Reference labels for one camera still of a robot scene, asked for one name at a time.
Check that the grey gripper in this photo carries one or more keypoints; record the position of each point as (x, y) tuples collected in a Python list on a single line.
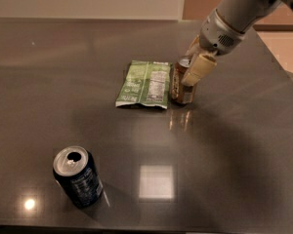
[(218, 38)]

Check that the orange soda can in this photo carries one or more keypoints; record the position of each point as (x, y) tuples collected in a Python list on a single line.
[(180, 93)]

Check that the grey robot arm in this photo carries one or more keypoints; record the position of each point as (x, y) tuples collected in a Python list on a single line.
[(241, 15)]

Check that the green jalapeno chip bag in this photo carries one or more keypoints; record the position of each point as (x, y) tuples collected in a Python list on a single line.
[(147, 83)]

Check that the dark blue soda can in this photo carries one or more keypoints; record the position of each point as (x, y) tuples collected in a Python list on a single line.
[(75, 171)]

